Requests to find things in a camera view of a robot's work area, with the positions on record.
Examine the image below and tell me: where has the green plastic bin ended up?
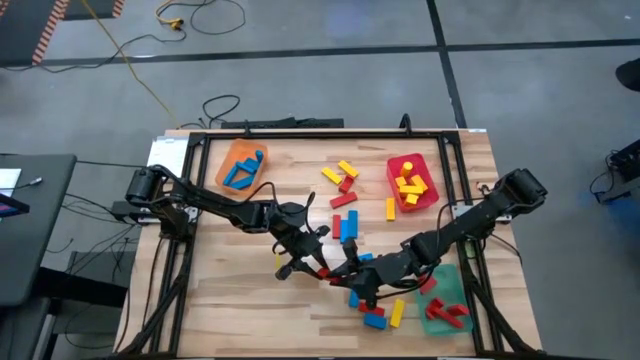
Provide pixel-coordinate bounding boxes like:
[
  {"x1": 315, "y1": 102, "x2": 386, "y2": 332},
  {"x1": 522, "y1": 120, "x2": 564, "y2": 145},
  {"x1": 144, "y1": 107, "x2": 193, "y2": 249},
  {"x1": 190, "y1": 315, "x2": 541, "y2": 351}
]
[{"x1": 413, "y1": 263, "x2": 474, "y2": 337}]

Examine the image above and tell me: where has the person's shoe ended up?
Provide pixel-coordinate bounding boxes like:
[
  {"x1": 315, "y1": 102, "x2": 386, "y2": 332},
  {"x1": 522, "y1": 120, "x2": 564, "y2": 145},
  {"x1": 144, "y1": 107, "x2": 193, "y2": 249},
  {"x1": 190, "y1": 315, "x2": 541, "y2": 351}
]
[{"x1": 615, "y1": 58, "x2": 640, "y2": 93}]

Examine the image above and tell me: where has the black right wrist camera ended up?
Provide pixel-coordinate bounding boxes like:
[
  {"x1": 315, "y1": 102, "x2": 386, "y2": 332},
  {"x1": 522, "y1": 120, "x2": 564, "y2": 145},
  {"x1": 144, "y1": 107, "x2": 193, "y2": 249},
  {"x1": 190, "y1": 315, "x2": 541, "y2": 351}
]
[{"x1": 343, "y1": 238, "x2": 361, "y2": 266}]

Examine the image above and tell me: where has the yellow plug cord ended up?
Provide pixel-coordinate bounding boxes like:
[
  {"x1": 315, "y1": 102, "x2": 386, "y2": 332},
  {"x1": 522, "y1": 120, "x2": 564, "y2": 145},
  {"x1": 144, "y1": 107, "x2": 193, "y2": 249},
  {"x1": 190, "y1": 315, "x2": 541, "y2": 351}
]
[{"x1": 154, "y1": 0, "x2": 187, "y2": 31}]

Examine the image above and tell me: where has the white paper sheet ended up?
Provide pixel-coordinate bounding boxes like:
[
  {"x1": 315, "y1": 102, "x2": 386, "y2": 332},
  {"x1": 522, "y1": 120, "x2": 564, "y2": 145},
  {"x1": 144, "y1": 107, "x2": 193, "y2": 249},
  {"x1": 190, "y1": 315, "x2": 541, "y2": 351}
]
[{"x1": 0, "y1": 167, "x2": 23, "y2": 192}]

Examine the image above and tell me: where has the black side table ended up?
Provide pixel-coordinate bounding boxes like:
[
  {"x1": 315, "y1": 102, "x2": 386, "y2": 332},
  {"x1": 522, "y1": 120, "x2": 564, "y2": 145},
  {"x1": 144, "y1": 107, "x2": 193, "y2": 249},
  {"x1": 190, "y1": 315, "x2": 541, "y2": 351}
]
[{"x1": 0, "y1": 152, "x2": 79, "y2": 307}]

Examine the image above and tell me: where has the dark tablet device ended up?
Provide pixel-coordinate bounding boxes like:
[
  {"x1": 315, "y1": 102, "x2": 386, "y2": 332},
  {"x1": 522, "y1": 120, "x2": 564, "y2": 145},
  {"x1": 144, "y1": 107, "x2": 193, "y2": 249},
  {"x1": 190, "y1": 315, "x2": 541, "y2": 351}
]
[{"x1": 0, "y1": 192, "x2": 31, "y2": 219}]

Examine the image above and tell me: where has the black mat orange striped edge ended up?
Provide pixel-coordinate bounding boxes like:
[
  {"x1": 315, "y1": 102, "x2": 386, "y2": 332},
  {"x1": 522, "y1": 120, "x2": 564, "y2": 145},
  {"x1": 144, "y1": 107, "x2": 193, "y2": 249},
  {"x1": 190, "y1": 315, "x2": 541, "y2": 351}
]
[
  {"x1": 63, "y1": 0, "x2": 127, "y2": 21},
  {"x1": 0, "y1": 0, "x2": 71, "y2": 67}
]

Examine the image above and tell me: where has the long black floor cable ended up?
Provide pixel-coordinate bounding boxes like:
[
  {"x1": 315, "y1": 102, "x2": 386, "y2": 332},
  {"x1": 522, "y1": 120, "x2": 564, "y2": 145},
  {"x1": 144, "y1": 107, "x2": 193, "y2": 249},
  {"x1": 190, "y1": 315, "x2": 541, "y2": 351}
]
[{"x1": 0, "y1": 27, "x2": 189, "y2": 74}]

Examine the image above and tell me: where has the long yellow cable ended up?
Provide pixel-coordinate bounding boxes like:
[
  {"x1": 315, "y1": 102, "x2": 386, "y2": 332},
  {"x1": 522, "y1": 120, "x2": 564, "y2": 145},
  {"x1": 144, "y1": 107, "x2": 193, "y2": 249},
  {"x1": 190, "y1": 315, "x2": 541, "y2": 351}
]
[{"x1": 79, "y1": 0, "x2": 182, "y2": 129}]

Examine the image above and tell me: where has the black looped floor cable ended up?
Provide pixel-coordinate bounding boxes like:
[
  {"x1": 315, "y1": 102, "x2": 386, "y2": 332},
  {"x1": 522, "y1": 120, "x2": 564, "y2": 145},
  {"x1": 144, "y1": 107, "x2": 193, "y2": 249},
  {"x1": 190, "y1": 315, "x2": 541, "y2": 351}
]
[{"x1": 188, "y1": 0, "x2": 248, "y2": 37}]

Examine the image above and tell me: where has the black lower shelf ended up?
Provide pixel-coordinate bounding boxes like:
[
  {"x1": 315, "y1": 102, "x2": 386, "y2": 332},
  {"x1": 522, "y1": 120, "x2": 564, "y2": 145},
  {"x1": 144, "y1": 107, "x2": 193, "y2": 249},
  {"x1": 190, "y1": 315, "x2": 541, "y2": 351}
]
[{"x1": 37, "y1": 249, "x2": 130, "y2": 309}]

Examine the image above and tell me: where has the red plastic bin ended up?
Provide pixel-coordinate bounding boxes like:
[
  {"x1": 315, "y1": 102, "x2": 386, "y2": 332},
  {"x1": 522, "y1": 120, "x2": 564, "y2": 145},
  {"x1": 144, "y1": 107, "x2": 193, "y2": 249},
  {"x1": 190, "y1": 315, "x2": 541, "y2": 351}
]
[{"x1": 385, "y1": 152, "x2": 441, "y2": 214}]

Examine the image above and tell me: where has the cable with silver plug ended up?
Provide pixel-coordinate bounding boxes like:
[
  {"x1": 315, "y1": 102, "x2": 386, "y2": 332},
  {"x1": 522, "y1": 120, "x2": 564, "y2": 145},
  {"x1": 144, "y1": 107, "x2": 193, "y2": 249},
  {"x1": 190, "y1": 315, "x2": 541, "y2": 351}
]
[{"x1": 0, "y1": 176, "x2": 45, "y2": 192}]

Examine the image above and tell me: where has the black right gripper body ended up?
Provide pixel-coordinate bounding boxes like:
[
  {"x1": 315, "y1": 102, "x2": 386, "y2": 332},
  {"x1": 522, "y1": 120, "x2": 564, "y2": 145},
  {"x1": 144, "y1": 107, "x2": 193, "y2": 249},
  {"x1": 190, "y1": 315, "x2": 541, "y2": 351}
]
[{"x1": 344, "y1": 251, "x2": 427, "y2": 302}]

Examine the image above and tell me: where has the black power adapter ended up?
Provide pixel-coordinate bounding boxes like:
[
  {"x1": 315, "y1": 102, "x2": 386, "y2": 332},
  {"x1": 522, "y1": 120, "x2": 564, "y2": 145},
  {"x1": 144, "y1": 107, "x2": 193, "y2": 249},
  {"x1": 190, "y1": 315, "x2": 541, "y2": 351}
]
[{"x1": 110, "y1": 199, "x2": 146, "y2": 225}]

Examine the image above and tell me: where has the white printed booklet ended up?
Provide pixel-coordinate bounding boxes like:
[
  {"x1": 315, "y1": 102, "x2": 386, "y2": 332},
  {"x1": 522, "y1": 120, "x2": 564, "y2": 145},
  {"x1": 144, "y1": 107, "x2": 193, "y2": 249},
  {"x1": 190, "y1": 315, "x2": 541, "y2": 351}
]
[{"x1": 147, "y1": 135, "x2": 191, "y2": 176}]

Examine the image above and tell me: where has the black coiled cable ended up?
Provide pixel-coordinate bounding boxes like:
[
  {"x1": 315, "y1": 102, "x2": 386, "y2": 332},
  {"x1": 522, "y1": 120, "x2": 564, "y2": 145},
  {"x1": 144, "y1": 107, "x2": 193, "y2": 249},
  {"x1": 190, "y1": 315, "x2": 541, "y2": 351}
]
[{"x1": 179, "y1": 93, "x2": 242, "y2": 130}]

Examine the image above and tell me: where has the orange plastic bin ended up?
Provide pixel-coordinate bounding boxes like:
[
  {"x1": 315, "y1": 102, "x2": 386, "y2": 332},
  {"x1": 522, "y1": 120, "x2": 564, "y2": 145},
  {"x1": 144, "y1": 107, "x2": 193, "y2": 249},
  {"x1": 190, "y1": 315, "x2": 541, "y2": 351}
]
[{"x1": 214, "y1": 138, "x2": 270, "y2": 198}]

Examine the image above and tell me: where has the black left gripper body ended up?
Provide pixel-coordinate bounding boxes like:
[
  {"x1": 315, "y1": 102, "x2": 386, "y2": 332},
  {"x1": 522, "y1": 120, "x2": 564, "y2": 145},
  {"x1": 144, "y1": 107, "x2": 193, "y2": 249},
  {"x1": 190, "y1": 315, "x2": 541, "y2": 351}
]
[{"x1": 269, "y1": 199, "x2": 331, "y2": 262}]

